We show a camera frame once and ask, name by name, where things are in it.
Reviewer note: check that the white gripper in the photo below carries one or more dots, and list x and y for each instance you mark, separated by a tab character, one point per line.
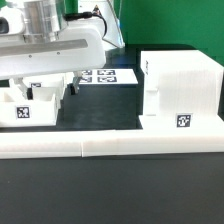
79	47

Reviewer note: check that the white drawer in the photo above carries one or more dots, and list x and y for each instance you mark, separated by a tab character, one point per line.
16	111
56	81

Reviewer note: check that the white front drawer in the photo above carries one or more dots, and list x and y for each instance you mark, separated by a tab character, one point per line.
16	111

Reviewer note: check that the white drawer cabinet box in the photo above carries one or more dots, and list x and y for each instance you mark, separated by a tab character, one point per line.
182	89

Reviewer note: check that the white L-shaped fence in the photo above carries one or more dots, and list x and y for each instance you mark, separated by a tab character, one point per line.
108	143

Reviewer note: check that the white fiducial marker plate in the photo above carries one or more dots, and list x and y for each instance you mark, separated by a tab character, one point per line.
108	77

